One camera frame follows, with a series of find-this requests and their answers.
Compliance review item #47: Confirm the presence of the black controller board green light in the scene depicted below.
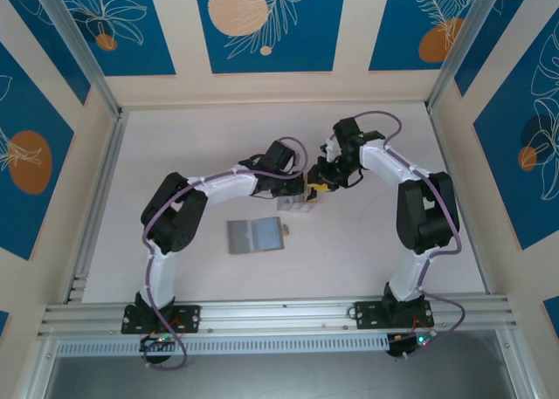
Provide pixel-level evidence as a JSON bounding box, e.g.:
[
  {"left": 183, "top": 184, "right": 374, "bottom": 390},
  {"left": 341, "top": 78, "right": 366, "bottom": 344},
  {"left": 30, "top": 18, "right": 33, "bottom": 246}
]
[
  {"left": 387, "top": 332, "right": 434, "bottom": 360},
  {"left": 138, "top": 333, "right": 176, "bottom": 353}
]

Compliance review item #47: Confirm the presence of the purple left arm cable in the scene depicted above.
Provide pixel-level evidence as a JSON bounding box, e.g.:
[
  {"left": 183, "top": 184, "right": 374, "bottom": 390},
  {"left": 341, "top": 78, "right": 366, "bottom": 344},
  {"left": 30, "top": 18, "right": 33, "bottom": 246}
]
[{"left": 141, "top": 136, "right": 309, "bottom": 371}]

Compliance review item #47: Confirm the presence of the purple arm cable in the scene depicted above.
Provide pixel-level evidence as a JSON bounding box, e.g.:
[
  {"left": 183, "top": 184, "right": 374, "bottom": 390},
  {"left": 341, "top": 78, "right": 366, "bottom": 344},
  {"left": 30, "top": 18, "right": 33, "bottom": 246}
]
[
  {"left": 141, "top": 136, "right": 309, "bottom": 371},
  {"left": 329, "top": 110, "right": 465, "bottom": 361}
]

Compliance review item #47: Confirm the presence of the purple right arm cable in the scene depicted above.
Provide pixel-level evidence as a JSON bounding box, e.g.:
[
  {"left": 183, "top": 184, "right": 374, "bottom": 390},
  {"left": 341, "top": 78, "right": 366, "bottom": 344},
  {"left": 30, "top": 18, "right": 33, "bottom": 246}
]
[{"left": 329, "top": 110, "right": 465, "bottom": 361}]

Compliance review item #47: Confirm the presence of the aluminium side rail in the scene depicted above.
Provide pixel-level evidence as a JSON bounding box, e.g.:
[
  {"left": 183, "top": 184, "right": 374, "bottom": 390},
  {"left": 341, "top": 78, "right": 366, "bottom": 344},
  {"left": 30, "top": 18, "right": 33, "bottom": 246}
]
[
  {"left": 64, "top": 109, "right": 131, "bottom": 305},
  {"left": 425, "top": 104, "right": 494, "bottom": 296}
]

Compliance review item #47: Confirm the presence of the long aluminium mounting rail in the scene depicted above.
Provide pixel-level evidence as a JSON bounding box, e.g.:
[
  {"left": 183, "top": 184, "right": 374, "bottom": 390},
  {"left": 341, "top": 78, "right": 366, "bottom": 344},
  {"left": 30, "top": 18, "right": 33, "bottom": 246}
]
[{"left": 37, "top": 294, "right": 519, "bottom": 338}]

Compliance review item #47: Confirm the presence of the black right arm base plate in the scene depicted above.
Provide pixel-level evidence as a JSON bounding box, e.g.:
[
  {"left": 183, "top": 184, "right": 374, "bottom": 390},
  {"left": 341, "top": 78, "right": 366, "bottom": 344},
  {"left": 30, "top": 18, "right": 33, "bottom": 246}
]
[{"left": 354, "top": 299, "right": 436, "bottom": 330}]

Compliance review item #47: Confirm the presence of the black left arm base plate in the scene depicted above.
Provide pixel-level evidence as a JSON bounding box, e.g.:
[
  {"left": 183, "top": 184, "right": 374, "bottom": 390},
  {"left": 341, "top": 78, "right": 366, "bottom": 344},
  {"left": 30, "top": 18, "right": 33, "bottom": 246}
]
[{"left": 121, "top": 305, "right": 202, "bottom": 334}]

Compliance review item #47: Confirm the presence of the grey slotted cable duct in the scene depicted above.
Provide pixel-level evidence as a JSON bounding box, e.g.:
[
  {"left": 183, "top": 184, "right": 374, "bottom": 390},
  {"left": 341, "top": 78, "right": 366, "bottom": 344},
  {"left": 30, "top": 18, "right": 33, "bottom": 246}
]
[{"left": 54, "top": 333, "right": 390, "bottom": 357}]

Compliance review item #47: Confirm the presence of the aluminium frame post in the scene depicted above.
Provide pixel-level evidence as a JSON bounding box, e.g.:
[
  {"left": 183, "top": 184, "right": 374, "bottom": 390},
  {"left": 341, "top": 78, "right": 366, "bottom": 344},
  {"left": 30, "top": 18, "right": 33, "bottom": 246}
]
[
  {"left": 425, "top": 0, "right": 513, "bottom": 114},
  {"left": 30, "top": 0, "right": 124, "bottom": 120}
]

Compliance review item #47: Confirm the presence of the aluminium frame leg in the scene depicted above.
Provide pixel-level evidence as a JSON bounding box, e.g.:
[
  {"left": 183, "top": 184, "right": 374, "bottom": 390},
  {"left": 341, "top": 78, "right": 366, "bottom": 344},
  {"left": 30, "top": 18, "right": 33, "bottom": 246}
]
[
  {"left": 495, "top": 328, "right": 542, "bottom": 399},
  {"left": 19, "top": 335, "right": 60, "bottom": 399}
]

